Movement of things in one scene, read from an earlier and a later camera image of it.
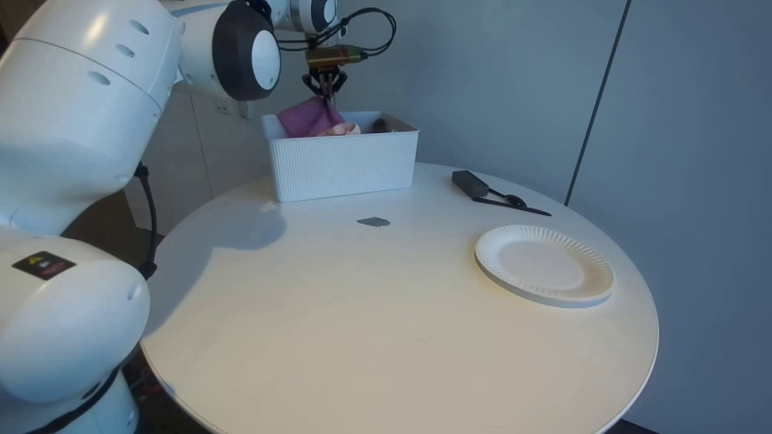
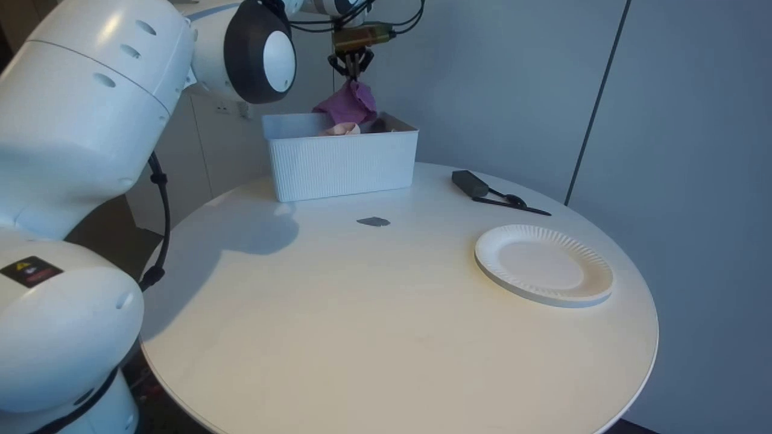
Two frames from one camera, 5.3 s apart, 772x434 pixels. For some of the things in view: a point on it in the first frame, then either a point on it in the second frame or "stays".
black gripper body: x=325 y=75 -> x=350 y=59
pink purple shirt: x=309 y=116 -> x=350 y=105
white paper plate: x=547 y=263 stays
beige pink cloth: x=353 y=129 stays
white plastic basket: x=341 y=164 stays
